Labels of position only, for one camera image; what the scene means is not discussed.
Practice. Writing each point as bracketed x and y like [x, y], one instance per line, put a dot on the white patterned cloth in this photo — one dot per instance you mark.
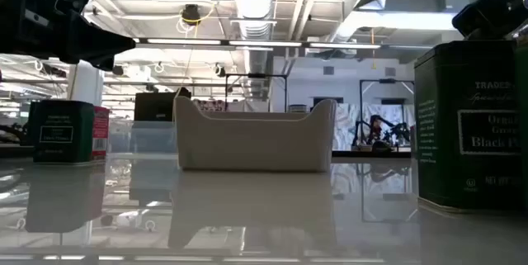
[396, 112]

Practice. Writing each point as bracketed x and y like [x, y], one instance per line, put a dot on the black box-shaped object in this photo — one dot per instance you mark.
[31, 124]

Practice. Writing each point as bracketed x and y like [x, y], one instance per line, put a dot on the round silver ceiling duct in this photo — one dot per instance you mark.
[252, 9]

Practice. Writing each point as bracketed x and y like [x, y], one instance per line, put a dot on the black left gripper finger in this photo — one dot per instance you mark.
[111, 50]
[86, 29]

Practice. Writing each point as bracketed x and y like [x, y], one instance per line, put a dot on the white plastic bin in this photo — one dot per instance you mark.
[247, 145]

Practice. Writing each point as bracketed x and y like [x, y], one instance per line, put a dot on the black background robot arms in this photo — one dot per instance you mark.
[377, 126]

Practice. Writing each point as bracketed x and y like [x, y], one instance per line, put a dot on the white building pillar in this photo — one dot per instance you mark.
[84, 83]

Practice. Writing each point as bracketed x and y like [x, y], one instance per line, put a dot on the black metal station frame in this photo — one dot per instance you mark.
[387, 80]

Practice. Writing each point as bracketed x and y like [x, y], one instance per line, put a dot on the long ceiling light strip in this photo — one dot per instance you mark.
[264, 43]

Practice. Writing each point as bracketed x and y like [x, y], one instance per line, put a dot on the black computer monitor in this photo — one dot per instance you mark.
[152, 106]

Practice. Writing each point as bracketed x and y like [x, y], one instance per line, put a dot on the clear plastic bin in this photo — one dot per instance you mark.
[123, 139]

